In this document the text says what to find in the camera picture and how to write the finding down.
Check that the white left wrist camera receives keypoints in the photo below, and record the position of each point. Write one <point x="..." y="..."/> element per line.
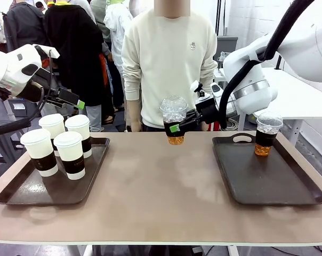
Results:
<point x="50" y="50"/>

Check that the person in cream sweater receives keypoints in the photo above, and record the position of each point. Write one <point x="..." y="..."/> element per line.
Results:
<point x="166" y="66"/>

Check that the white paper cup black sleeve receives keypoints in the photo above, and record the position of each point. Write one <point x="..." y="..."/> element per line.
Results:
<point x="38" y="149"/>
<point x="51" y="124"/>
<point x="78" y="125"/>
<point x="70" y="152"/>

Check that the clear iced tea cup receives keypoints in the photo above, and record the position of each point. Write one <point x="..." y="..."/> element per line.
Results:
<point x="269" y="125"/>
<point x="174" y="109"/>

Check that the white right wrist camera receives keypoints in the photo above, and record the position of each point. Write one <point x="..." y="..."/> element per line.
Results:
<point x="196" y="86"/>

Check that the black tripod stand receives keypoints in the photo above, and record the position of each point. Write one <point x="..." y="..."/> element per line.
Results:
<point x="279" y="62"/>

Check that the bystander in light hooded jacket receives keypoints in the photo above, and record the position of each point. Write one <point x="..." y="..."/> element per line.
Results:
<point x="115" y="32"/>

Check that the person's right hand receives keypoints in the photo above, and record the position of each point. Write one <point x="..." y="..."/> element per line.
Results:
<point x="136" y="126"/>

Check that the white side table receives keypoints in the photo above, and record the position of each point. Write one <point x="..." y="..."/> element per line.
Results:
<point x="297" y="101"/>

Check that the bystander in dark jacket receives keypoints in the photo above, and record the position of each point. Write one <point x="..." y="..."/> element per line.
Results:
<point x="25" y="24"/>

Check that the black label printer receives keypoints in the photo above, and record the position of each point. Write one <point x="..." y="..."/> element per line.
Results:
<point x="17" y="108"/>

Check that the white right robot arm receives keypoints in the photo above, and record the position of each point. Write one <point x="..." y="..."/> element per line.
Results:
<point x="254" y="88"/>

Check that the person's right forearm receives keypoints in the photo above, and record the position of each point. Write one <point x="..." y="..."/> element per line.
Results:
<point x="133" y="110"/>

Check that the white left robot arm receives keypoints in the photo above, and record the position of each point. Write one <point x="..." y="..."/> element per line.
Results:
<point x="14" y="66"/>

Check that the grey plastic bin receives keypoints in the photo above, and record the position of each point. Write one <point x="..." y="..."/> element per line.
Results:
<point x="226" y="44"/>

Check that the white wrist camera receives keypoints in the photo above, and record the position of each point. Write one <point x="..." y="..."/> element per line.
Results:
<point x="196" y="86"/>
<point x="50" y="50"/>

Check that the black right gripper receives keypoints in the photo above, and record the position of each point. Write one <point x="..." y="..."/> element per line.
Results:
<point x="209" y="110"/>

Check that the brown plastic serving tray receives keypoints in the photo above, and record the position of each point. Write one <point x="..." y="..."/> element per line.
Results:
<point x="262" y="181"/>
<point x="43" y="186"/>

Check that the bystander in black coat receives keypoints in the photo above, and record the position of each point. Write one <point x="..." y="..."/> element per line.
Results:
<point x="75" y="53"/>

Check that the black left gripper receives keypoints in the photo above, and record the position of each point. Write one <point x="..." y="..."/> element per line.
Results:
<point x="35" y="88"/>

